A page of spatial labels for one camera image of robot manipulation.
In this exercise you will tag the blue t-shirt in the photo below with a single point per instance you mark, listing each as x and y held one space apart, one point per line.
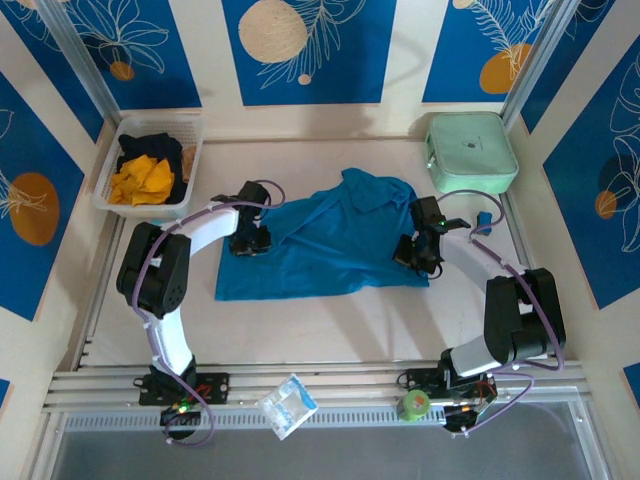
330 250

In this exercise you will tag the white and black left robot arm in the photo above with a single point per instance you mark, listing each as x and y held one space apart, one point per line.
160 270

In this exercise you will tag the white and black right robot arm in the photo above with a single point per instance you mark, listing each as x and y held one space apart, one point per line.
520 320

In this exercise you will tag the small blue block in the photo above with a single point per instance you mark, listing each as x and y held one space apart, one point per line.
484 219

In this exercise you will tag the beige t-shirt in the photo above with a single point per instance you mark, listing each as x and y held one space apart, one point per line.
188 162

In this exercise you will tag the mint green zipper case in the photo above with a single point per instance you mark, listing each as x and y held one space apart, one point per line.
472 150

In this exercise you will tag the yellow t-shirt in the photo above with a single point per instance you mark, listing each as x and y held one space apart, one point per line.
142 182

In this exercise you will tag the dark navy t-shirt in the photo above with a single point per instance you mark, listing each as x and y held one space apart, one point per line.
150 145

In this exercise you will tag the green roll with orange top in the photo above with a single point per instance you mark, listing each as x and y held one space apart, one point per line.
414 406

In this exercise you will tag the white plastic laundry basket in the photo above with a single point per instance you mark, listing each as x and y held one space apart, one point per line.
107 195

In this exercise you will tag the clear plastic packet blue print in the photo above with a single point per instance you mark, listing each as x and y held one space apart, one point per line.
287 407

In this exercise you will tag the aluminium side rail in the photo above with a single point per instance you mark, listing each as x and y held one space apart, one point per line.
520 245
87 347

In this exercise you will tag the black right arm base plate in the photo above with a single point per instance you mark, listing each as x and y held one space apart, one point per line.
420 377

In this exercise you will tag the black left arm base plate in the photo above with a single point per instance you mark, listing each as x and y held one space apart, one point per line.
215 387

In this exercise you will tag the aluminium cross rail frame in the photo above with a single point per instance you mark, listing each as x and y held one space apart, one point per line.
350 385

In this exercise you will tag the aluminium corner post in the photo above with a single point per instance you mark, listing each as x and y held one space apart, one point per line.
80 55
540 55

